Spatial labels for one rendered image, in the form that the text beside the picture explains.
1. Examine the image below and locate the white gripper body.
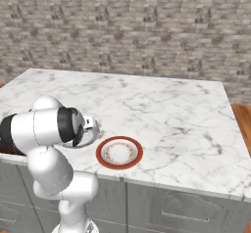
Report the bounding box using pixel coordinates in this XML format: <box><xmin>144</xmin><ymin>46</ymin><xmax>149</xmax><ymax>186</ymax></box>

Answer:
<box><xmin>90</xmin><ymin>118</ymin><xmax>99</xmax><ymax>131</ymax></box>

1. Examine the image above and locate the red rimmed white plate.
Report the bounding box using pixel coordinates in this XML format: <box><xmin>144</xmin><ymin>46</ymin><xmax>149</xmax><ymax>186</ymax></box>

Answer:
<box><xmin>95</xmin><ymin>135</ymin><xmax>144</xmax><ymax>171</ymax></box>

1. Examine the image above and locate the narrow grey cupboard front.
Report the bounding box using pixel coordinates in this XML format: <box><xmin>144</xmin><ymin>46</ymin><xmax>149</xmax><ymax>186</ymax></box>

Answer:
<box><xmin>85</xmin><ymin>175</ymin><xmax>128</xmax><ymax>233</ymax></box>

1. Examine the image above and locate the wide grey drawer front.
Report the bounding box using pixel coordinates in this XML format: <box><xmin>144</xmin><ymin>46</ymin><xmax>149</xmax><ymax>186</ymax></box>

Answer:
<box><xmin>126</xmin><ymin>181</ymin><xmax>245</xmax><ymax>233</ymax></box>

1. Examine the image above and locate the grey drawer front with handle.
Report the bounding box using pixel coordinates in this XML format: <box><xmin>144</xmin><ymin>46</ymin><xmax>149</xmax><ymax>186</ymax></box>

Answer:
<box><xmin>0</xmin><ymin>200</ymin><xmax>45</xmax><ymax>233</ymax></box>

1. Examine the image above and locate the long grey drawer handle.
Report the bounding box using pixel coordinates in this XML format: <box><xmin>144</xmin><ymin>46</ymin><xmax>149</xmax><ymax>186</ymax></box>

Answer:
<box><xmin>161</xmin><ymin>210</ymin><xmax>211</xmax><ymax>224</ymax></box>

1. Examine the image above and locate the short grey drawer handle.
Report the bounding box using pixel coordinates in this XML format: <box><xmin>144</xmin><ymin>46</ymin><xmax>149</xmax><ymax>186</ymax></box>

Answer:
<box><xmin>0</xmin><ymin>216</ymin><xmax>18</xmax><ymax>225</ymax></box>

